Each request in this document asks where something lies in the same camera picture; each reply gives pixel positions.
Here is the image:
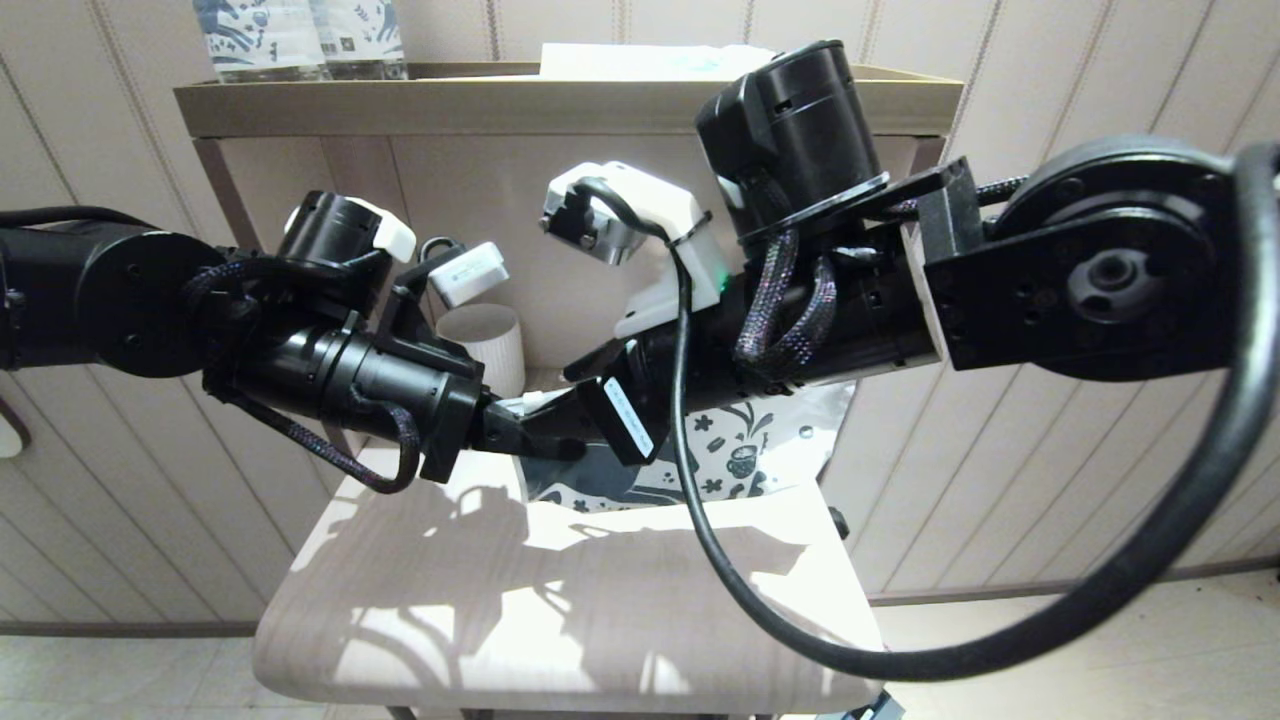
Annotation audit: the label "beige wooden shelf unit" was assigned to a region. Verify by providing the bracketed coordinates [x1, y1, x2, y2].
[172, 62, 966, 719]

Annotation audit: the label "horse print plastic pouch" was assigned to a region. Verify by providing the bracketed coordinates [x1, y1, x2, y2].
[515, 380, 859, 515]

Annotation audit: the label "white ribbed ceramic mug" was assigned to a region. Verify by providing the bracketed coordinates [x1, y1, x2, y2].
[437, 303, 526, 398]

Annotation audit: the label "patterned pouches on top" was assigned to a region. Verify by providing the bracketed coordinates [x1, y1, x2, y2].
[190, 0, 326, 85]

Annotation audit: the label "white packet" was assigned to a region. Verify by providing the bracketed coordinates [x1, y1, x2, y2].
[540, 44, 781, 82]

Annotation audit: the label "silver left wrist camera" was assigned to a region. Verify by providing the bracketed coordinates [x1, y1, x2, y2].
[430, 242, 511, 308]

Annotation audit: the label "water bottle blue print label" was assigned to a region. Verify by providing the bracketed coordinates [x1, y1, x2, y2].
[308, 0, 408, 83]

